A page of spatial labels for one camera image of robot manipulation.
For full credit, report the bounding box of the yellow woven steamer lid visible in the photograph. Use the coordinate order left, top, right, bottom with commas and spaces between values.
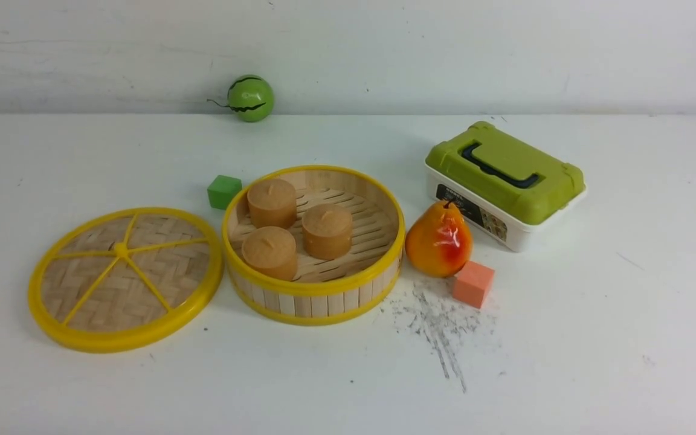
28, 207, 224, 353

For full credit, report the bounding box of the bamboo steamer basket yellow rim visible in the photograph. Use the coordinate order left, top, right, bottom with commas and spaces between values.
222, 165, 405, 326

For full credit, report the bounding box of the green lid white storage box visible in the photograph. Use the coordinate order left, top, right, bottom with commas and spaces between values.
425, 121, 587, 253

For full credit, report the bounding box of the brown toy bun right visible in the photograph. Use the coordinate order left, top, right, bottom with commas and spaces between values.
301, 204, 353, 260

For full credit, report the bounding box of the brown toy bun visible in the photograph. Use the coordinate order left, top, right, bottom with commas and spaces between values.
301, 204, 353, 260
246, 178, 297, 229
241, 226, 298, 282

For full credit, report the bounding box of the brown toy bun back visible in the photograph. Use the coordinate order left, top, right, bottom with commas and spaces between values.
246, 178, 297, 229

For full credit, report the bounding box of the brown toy bun front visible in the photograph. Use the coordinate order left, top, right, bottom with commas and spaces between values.
241, 226, 298, 282

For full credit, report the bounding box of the orange red toy pear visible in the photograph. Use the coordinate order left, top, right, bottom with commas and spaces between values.
404, 200, 473, 277

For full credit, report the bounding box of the green foam cube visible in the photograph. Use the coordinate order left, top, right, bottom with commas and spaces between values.
207, 175, 243, 210

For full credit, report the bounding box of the salmon orange foam cube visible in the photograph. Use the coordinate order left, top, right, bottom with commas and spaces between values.
452, 261, 495, 309

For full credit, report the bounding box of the small green watermelon ball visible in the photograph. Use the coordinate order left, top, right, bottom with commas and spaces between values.
207, 74, 276, 122

